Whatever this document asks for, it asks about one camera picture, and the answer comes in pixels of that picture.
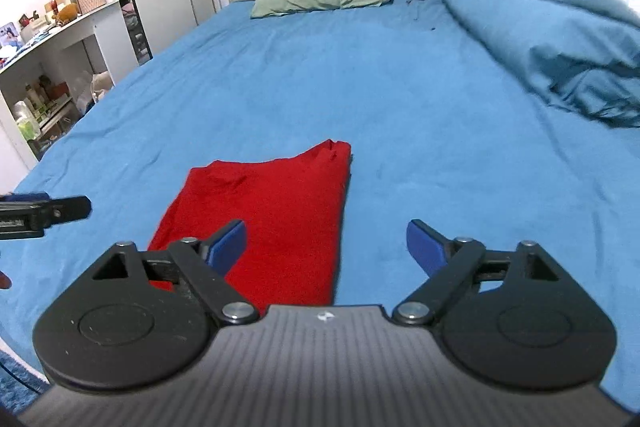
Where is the white plastic bag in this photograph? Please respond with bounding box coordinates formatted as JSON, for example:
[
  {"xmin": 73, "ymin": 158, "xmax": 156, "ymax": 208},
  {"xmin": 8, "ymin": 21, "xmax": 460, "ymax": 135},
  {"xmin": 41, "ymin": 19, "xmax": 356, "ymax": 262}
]
[{"xmin": 91, "ymin": 72, "xmax": 114, "ymax": 102}]

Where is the blue duvet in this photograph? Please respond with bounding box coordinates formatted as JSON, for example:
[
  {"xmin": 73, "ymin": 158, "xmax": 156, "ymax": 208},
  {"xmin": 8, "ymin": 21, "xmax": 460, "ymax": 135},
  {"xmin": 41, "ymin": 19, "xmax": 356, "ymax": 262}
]
[{"xmin": 439, "ymin": 0, "xmax": 640, "ymax": 128}]

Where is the white desk with shelves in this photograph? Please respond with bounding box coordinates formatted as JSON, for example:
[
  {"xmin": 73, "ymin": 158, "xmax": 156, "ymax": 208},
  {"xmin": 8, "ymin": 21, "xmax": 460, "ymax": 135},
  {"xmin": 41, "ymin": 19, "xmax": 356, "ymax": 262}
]
[{"xmin": 0, "ymin": 0, "xmax": 142, "ymax": 168}]

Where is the red knit sweater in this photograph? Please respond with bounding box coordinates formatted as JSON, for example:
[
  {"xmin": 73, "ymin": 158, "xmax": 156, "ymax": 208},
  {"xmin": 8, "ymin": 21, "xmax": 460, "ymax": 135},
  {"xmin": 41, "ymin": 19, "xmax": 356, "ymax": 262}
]
[{"xmin": 147, "ymin": 138, "xmax": 353, "ymax": 309}]

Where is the bed with blue sheet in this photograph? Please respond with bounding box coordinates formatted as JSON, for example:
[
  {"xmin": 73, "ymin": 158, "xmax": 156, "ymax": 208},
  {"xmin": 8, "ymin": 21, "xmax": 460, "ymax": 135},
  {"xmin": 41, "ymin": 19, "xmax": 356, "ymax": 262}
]
[{"xmin": 0, "ymin": 0, "xmax": 640, "ymax": 410}]

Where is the orange plush toy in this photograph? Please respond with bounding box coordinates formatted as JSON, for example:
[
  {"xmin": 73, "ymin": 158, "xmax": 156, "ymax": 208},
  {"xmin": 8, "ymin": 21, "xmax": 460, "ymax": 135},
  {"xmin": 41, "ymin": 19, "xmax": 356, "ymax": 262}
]
[{"xmin": 56, "ymin": 4, "xmax": 82, "ymax": 26}]

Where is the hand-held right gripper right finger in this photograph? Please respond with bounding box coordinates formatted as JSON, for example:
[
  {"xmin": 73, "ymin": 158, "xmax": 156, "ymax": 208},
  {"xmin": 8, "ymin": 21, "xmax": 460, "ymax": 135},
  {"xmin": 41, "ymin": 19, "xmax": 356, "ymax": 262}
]
[{"xmin": 391, "ymin": 219, "xmax": 563, "ymax": 327}]

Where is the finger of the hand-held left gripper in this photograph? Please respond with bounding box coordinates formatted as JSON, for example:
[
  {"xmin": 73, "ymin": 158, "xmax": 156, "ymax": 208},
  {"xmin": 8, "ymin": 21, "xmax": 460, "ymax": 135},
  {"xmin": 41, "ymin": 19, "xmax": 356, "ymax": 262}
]
[{"xmin": 10, "ymin": 191, "xmax": 93, "ymax": 224}]

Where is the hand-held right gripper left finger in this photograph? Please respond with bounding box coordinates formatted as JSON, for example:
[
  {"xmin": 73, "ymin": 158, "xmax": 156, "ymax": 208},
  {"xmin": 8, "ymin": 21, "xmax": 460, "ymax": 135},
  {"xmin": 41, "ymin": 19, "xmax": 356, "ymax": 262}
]
[{"xmin": 90, "ymin": 219, "xmax": 261, "ymax": 326}]

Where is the blue shaggy rug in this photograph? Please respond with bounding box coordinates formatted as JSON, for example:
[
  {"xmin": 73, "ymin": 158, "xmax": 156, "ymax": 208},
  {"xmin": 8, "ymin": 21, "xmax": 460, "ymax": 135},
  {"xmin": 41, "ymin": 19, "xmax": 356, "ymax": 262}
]
[{"xmin": 0, "ymin": 347, "xmax": 48, "ymax": 414}]

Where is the small photo frame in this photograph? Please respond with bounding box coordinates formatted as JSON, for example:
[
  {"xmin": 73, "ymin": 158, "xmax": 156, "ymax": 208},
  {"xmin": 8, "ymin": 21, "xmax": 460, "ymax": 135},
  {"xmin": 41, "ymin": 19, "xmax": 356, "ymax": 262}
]
[{"xmin": 0, "ymin": 22, "xmax": 22, "ymax": 50}]

